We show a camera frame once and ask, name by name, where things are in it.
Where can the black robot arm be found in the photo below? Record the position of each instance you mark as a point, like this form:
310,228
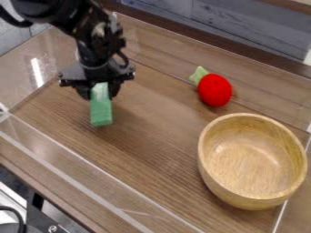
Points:
99,36

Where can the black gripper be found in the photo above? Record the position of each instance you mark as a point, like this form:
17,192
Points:
88,71

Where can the brown wooden bowl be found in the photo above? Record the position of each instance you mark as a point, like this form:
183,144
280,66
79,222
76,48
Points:
251,161

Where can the green rectangular block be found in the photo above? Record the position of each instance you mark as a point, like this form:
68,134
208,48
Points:
100,106

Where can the red plush strawberry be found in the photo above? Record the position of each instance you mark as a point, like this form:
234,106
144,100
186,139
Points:
214,88

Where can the clear acrylic front wall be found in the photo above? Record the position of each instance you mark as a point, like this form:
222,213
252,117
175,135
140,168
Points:
103,204

